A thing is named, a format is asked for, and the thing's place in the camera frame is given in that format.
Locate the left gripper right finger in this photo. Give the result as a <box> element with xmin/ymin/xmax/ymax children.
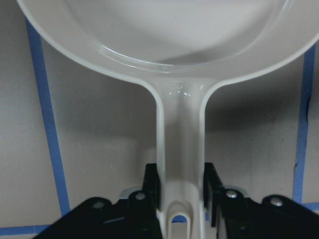
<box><xmin>203</xmin><ymin>163</ymin><xmax>249</xmax><ymax>239</ymax></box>

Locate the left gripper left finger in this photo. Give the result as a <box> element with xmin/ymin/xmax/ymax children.
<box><xmin>128</xmin><ymin>163</ymin><xmax>162</xmax><ymax>239</ymax></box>

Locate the beige plastic dustpan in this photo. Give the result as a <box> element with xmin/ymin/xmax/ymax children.
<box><xmin>18</xmin><ymin>0</ymin><xmax>319</xmax><ymax>239</ymax></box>

